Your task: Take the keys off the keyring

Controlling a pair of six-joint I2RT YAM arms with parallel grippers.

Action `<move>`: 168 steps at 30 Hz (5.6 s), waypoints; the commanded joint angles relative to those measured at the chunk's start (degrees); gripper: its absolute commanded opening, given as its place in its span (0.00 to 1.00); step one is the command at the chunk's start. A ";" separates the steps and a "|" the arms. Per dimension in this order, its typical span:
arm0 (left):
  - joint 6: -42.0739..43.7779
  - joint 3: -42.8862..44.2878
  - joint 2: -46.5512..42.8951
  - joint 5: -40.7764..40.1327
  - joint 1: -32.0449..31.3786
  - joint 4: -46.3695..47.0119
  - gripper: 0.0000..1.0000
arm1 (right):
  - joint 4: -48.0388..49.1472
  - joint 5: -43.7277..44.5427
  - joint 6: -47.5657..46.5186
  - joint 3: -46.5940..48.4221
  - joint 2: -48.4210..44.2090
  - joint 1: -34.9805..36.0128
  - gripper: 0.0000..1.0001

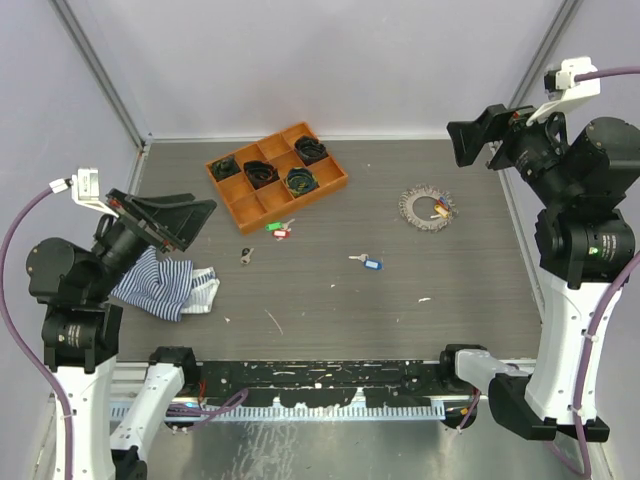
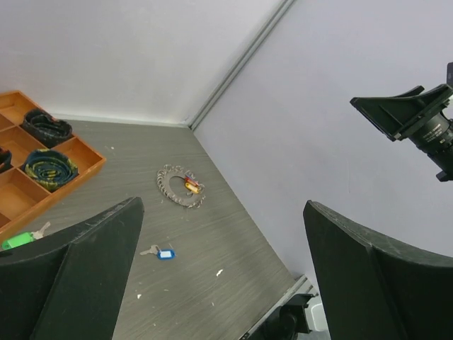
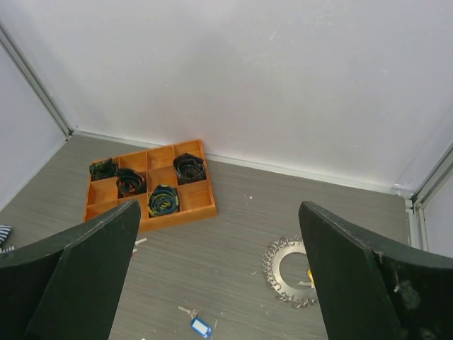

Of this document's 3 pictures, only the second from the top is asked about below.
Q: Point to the key with yellow tag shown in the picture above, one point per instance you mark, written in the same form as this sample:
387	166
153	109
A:
192	188

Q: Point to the aluminium corner post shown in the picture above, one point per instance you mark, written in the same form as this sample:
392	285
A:
252	46

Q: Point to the orange compartment tray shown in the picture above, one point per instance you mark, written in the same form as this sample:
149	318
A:
23	199

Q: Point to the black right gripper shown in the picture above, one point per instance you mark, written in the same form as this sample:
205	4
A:
417	112

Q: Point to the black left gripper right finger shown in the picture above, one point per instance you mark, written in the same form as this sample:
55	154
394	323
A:
373	286

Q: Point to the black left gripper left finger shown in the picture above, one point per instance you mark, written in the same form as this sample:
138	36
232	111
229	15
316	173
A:
70	284

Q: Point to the blue yellow rolled tie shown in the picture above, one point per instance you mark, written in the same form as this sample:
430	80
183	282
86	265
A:
50	169

